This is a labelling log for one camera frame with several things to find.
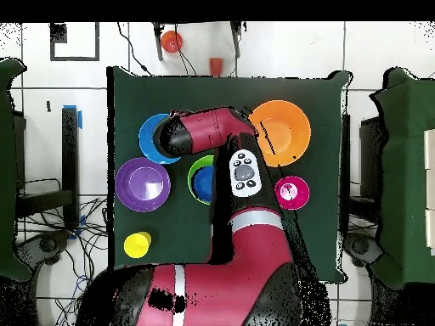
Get small dark blue bowl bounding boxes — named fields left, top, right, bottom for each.
left=192, top=166, right=216, bottom=202

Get green bowl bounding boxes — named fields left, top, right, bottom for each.
left=187, top=155, right=216, bottom=205

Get purple bowl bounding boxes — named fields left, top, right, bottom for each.
left=115, top=156, right=172, bottom=213

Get light blue bowl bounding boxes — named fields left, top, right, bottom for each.
left=138, top=113, right=182, bottom=166

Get small crimson bowl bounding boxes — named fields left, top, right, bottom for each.
left=274, top=175, right=311, bottom=211

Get large orange bowl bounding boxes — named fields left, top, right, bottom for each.
left=247, top=99, right=312, bottom=168

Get dark green tablecloth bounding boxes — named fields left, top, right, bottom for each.
left=106, top=65, right=351, bottom=284

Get yellow cup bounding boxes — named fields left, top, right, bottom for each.
left=123, top=231, right=153, bottom=260

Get orange-red cup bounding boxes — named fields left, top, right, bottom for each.
left=209, top=57, right=224, bottom=76

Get small orange bowl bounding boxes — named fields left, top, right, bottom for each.
left=160, top=30, right=184, bottom=54

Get blue tape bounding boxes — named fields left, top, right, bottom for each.
left=63, top=104, right=83, bottom=130

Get green cloth covered table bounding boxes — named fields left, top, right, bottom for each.
left=369, top=66, right=435, bottom=290
left=0, top=57, right=32, bottom=283

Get white boxes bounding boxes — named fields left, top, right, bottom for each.
left=423, top=128, right=435, bottom=256

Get black metal table frame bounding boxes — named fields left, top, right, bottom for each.
left=340, top=113, right=388, bottom=227
left=14, top=106, right=81, bottom=229

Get tangle of cables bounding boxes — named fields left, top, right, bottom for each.
left=16, top=177, right=113, bottom=326

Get black square frame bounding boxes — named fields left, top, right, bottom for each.
left=49, top=22, right=100, bottom=63

